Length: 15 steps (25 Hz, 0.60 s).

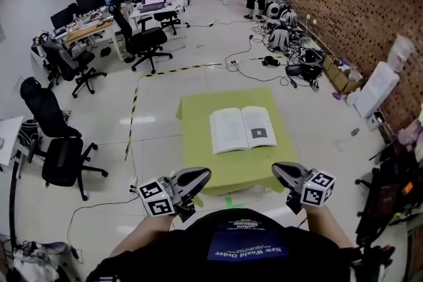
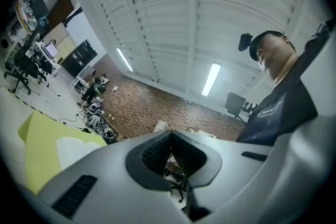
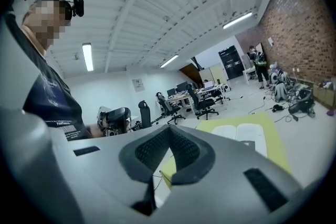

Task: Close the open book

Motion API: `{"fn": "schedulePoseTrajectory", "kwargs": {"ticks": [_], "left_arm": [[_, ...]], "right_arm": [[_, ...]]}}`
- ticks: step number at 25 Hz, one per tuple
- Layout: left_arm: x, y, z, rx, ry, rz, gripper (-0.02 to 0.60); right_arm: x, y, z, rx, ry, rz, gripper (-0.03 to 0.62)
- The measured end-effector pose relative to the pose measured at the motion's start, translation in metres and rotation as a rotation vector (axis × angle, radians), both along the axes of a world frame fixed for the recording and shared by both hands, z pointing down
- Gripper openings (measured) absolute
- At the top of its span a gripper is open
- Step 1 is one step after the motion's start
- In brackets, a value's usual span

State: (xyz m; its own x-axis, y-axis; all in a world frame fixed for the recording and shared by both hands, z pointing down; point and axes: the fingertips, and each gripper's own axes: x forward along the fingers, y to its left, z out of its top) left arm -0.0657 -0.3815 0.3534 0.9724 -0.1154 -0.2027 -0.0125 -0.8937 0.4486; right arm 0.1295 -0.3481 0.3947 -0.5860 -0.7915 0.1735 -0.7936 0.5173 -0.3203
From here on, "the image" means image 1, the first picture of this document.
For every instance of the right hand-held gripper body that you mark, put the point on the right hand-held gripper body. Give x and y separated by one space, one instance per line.
317 190

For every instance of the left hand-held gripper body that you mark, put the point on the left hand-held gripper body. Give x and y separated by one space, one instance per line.
157 199

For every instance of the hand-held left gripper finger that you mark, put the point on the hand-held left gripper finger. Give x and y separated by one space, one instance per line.
190 175
200 185

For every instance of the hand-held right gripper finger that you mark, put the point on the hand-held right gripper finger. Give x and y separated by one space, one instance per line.
285 181
295 170

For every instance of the thick blue-covered book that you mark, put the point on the thick blue-covered book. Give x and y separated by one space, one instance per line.
231 132

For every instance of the person's right forearm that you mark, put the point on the person's right forearm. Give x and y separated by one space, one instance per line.
327 224

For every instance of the person's left forearm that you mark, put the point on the person's left forearm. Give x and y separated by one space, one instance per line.
142 234

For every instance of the white power strip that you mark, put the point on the white power strip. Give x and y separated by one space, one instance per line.
133 183

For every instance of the green tablecloth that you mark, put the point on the green tablecloth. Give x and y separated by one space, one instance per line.
195 145

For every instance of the green floor tape mark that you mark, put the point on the green floor tape mark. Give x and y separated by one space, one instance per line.
231 201

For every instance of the clear plastic bottle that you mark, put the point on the clear plastic bottle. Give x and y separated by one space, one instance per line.
345 142

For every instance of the person's black printed t-shirt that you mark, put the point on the person's black printed t-shirt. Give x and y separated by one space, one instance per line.
178 261

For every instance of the black office chair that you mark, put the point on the black office chair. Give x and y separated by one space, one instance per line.
66 59
386 195
145 39
168 17
62 155

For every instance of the yellow-black hazard tape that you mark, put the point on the yellow-black hazard tape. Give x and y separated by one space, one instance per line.
133 109

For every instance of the black power adapter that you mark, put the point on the black power adapter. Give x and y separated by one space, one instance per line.
75 253

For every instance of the black equipment bundle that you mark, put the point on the black equipment bundle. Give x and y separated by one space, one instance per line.
304 71

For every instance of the cardboard box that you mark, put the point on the cardboard box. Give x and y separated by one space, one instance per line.
340 76

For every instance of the hanging clothes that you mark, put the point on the hanging clothes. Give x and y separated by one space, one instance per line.
411 138

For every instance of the black headset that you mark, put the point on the black headset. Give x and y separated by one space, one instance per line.
271 60

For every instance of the white water dispenser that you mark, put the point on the white water dispenser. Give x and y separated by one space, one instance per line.
378 89

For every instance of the pile of backpacks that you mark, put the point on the pile of backpacks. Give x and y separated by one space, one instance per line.
281 36

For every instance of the black curved pole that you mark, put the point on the black curved pole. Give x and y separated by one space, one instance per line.
13 208

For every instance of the clear water dispenser bottle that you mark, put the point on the clear water dispenser bottle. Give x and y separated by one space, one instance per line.
400 53

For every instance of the small white desk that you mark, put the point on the small white desk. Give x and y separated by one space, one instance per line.
10 138

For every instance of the wooden-top desk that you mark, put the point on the wooden-top desk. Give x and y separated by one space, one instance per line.
89 30

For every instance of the black computer monitor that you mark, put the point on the black computer monitor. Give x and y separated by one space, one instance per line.
62 16
91 0

